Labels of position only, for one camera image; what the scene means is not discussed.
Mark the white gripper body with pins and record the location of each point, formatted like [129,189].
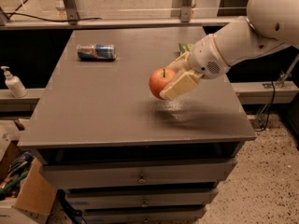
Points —
[205,59]

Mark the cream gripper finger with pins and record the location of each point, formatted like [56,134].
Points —
[180,62]
[183,82]

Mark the red apple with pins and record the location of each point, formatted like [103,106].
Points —
[159,79]

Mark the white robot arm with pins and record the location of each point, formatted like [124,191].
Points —
[268,27]

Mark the redbull can lying down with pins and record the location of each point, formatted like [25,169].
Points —
[97,52]

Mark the green chip bag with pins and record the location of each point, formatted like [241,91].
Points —
[185,47]

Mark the grey drawer cabinet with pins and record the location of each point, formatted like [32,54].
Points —
[97,128]

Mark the top drawer knob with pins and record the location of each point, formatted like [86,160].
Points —
[141,180]

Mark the white pump bottle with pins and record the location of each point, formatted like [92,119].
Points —
[14,84]

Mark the cardboard box with clutter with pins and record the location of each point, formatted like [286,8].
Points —
[33,202]

